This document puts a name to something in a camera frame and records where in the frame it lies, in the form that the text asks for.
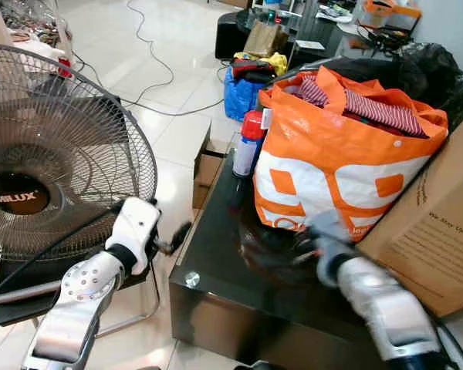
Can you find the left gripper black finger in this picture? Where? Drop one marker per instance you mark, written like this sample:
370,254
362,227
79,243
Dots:
182,235

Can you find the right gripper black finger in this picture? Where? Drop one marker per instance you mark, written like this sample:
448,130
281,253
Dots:
274,250

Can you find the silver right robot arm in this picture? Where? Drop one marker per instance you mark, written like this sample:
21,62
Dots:
386,308

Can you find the black glass table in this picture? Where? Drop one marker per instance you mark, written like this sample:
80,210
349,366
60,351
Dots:
216,270

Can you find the small open cardboard box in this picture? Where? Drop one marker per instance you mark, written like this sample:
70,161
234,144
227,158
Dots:
207,169

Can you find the white spray can red cap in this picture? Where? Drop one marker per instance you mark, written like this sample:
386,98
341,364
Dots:
247,150

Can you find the grey robot leg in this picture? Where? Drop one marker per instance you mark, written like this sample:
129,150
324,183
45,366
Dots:
258,365

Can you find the large printed cardboard box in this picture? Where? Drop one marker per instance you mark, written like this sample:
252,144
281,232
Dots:
432,231

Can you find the blue plastic bag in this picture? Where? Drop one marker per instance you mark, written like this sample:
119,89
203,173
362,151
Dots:
239,96

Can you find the red striped cloth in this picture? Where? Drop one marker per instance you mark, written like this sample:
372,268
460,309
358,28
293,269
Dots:
378,112

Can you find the yellow cloth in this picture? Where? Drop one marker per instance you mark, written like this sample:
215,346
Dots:
274,62

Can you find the small red object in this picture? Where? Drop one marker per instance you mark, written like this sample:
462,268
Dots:
65,68

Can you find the black speaker box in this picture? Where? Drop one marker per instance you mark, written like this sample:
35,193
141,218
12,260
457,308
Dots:
230,35

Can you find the brown paper bag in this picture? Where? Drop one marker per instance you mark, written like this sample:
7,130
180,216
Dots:
264,38

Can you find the black garbage bag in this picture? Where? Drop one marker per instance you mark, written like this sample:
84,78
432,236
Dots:
432,73

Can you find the black desk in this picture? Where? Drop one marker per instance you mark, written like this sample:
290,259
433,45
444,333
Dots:
316,29

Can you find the pale cloth pile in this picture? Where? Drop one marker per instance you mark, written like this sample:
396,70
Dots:
38,50

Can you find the orange storage box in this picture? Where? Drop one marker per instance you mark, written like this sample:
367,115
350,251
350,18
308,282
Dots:
390,17

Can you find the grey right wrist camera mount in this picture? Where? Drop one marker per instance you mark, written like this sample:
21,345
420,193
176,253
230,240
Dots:
328,231

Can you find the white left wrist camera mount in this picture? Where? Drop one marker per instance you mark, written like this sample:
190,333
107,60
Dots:
135,227

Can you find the grey Milux pedestal fan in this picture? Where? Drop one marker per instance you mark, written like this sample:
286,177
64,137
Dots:
15,202

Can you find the black chair chrome frame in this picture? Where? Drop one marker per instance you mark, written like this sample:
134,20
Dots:
23,312

